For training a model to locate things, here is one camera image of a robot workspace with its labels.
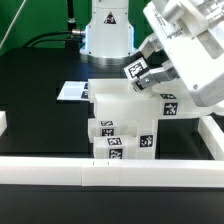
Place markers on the white fence wall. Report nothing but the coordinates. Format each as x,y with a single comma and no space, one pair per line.
212,136
3,122
109,172

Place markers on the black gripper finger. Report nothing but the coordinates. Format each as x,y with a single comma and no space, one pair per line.
149,45
165,73

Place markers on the white chair backrest frame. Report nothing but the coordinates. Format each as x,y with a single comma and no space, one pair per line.
114,99

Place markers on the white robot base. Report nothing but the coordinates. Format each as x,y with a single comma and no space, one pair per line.
109,36

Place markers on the white fence front wall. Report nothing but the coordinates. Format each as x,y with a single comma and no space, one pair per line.
109,172

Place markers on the white fence left wall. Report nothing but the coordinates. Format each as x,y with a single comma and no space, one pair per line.
3,122

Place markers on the white marker base plate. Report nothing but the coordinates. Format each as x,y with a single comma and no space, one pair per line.
74,90

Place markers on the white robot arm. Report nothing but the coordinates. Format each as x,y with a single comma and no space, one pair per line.
191,32

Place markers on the white fence right wall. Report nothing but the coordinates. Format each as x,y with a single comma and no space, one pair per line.
212,136

